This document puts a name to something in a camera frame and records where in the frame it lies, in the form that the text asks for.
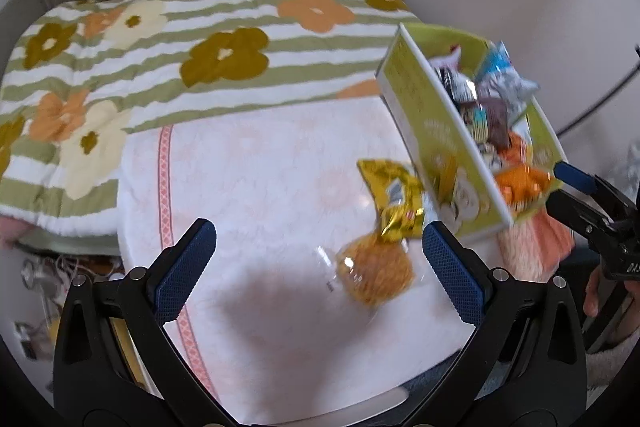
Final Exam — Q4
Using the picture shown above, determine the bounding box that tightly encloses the yellow stool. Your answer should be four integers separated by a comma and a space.
107, 317, 151, 398

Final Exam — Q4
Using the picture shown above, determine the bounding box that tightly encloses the person's right forearm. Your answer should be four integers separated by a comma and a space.
582, 332, 640, 413

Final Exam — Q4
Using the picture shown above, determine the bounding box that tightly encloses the silver snack packet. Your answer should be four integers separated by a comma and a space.
495, 69, 541, 118

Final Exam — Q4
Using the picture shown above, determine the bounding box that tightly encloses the black cable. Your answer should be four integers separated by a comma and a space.
557, 44, 640, 135

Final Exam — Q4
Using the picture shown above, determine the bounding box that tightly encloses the pink pillow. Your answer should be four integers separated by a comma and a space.
0, 217, 23, 250

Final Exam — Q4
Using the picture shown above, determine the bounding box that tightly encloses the green cardboard box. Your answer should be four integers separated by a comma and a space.
376, 23, 568, 238

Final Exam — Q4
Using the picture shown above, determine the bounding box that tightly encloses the small orange snack packet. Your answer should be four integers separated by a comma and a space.
502, 132, 531, 165

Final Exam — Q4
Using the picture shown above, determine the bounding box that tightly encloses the yellow foil snack packet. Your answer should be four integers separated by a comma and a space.
356, 159, 426, 242

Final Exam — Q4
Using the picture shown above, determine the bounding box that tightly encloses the metal stand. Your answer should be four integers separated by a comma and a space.
20, 257, 66, 298

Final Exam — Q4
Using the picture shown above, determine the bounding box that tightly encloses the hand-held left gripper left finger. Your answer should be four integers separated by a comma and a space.
52, 218, 218, 427

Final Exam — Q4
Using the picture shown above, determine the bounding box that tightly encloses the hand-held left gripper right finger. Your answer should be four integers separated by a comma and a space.
421, 219, 588, 427

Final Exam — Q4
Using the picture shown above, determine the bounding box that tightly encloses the blue white snack packet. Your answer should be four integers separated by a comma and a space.
477, 42, 516, 80

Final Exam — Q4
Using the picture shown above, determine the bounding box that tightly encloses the clear packet orange round snack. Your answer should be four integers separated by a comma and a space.
316, 234, 418, 308

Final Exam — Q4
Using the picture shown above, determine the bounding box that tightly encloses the green striped floral blanket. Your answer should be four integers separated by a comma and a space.
0, 0, 426, 238

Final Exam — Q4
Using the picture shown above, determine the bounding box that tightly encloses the dark brown snack packet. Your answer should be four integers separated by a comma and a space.
475, 97, 511, 145

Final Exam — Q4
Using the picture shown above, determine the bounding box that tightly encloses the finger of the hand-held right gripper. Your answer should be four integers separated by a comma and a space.
545, 189, 613, 253
552, 161, 632, 210

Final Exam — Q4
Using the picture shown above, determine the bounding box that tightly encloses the person's right hand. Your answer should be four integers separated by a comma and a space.
582, 264, 608, 319

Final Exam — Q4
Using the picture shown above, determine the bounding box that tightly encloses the peach fuzzy cloth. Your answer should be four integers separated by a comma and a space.
500, 207, 576, 283

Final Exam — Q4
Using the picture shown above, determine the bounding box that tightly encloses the white pink patterned towel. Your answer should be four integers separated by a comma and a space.
117, 99, 506, 413

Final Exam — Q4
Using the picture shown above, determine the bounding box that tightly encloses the black white snack packet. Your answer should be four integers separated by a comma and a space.
435, 67, 476, 108

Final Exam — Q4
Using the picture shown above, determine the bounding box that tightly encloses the dark striped snack packet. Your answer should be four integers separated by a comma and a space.
460, 104, 488, 140

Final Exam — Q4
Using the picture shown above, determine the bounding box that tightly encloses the white red snack packet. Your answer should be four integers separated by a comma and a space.
432, 44, 463, 70

